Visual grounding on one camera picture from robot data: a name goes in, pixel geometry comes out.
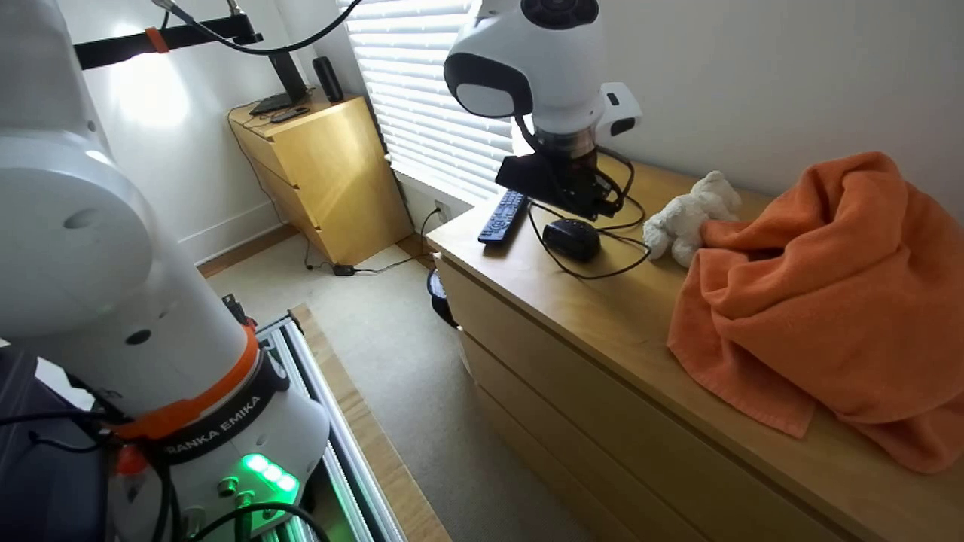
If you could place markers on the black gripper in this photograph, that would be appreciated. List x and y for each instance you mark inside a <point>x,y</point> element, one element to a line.
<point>559,170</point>

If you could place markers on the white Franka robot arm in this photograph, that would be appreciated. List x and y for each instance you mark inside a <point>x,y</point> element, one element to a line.
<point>102,252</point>

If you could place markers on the white plush toy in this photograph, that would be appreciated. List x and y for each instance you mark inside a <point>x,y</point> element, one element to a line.
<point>689,215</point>

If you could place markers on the black TV remote control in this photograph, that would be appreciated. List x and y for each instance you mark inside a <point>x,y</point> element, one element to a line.
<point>505,218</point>

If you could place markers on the wooden table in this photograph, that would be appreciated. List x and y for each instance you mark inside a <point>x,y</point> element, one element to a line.
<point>603,403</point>

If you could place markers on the white window blinds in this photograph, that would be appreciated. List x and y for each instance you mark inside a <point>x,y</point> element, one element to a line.
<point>431,92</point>

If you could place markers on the orange towel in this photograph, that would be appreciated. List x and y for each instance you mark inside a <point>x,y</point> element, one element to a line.
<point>846,302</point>

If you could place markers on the small light wooden cabinet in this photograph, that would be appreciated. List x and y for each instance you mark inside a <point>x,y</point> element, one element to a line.
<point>322,181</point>

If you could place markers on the black upright speaker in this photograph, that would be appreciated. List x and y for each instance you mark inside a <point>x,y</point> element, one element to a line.
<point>331,80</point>

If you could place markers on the brown wooden floor board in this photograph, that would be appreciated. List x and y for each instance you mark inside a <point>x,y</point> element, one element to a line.
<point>364,412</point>

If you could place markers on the black monitor stand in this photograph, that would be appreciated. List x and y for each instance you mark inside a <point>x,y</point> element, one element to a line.
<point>286,85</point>

